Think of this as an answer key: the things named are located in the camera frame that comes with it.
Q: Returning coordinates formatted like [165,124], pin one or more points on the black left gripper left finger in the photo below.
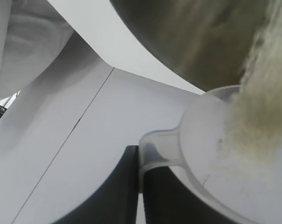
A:
[115,198]

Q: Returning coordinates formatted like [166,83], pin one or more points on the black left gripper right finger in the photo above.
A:
[168,200]

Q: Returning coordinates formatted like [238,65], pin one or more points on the clear plastic measuring cup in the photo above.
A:
[201,130]

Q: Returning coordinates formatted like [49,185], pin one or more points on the white uncooked rice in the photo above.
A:
[259,105]

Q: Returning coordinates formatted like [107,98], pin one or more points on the stainless steel mixing bowl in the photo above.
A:
[189,35]

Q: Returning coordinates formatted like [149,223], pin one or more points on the white cloth cover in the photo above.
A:
[26,42]

